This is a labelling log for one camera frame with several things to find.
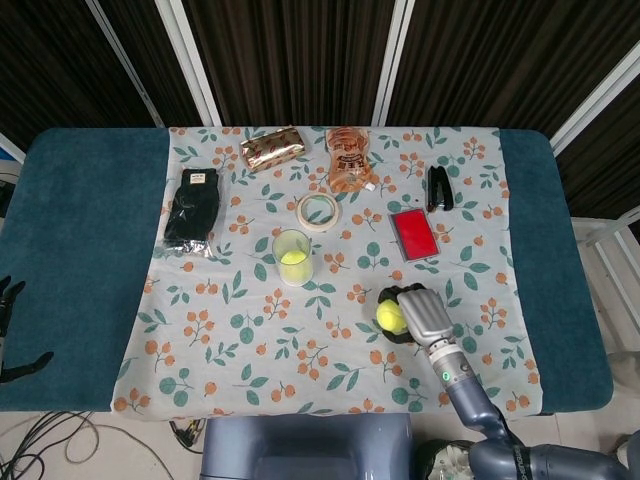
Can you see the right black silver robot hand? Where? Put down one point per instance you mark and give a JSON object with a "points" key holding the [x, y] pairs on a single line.
{"points": [[425, 315]]}

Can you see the teal table cover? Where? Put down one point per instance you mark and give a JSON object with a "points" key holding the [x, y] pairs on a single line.
{"points": [[85, 215]]}

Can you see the clear plastic cup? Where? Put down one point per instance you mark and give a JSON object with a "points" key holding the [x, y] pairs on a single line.
{"points": [[280, 245]]}

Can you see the black stapler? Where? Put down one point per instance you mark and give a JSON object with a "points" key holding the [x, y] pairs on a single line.
{"points": [[439, 188]]}

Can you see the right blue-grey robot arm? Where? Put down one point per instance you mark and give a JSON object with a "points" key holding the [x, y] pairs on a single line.
{"points": [[465, 390]]}

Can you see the black gloves in plastic pack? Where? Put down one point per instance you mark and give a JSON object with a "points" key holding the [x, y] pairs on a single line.
{"points": [[192, 210]]}

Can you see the red ink pad box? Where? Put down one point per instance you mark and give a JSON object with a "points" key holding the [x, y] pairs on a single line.
{"points": [[415, 236]]}

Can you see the blue-grey robot torso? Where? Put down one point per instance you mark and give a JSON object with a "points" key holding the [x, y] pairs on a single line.
{"points": [[305, 447]]}

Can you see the orange snack bag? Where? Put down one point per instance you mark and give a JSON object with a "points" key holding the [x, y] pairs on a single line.
{"points": [[348, 160]]}

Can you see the white partition frame post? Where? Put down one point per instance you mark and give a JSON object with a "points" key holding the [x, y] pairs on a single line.
{"points": [[595, 100], [192, 65], [392, 65], [127, 65]]}

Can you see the floral print tablecloth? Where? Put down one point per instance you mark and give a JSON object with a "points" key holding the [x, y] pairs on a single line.
{"points": [[225, 325]]}

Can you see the yellow tennis ball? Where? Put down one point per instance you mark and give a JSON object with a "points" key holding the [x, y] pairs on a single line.
{"points": [[294, 262], [390, 317]]}

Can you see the black waste bin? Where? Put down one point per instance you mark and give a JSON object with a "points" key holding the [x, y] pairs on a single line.
{"points": [[442, 460]]}

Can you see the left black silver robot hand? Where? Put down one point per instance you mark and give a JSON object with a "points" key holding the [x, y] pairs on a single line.
{"points": [[7, 371]]}

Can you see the white metal rack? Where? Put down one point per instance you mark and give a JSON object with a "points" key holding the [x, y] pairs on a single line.
{"points": [[612, 250]]}

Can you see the gold foil snack package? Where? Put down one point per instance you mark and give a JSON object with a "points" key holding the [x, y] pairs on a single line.
{"points": [[274, 148]]}

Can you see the beige masking tape roll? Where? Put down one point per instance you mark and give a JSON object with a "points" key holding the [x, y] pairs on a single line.
{"points": [[332, 217]]}

